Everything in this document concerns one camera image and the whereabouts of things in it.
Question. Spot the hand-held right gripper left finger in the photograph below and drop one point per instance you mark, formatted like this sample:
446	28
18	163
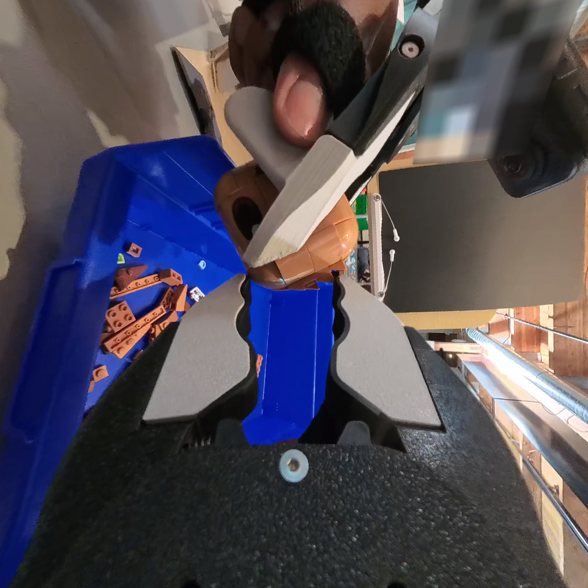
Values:
197	367

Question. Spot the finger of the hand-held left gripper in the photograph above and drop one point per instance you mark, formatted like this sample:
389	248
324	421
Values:
303	188
253	119

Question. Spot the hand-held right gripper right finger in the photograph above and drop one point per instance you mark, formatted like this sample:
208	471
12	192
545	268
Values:
386	367

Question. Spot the brown brick head model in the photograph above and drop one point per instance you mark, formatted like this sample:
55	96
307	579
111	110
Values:
322	243

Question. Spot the pile of brown bricks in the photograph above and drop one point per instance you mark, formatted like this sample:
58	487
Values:
138	322

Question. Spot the blue plastic bin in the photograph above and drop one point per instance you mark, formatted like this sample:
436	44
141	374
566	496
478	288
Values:
156	202

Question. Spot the grey desk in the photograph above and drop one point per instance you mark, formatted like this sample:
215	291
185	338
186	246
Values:
55	92

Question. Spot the person's left hand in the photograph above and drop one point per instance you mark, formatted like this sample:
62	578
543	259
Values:
299	101

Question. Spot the printed cardboard box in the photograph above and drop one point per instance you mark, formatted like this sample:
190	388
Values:
207	101

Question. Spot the black board with wooden edge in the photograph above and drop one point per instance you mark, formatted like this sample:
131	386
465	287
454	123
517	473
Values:
459	239

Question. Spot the silver ventilation duct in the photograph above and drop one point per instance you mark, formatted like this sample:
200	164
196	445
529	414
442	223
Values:
533	367

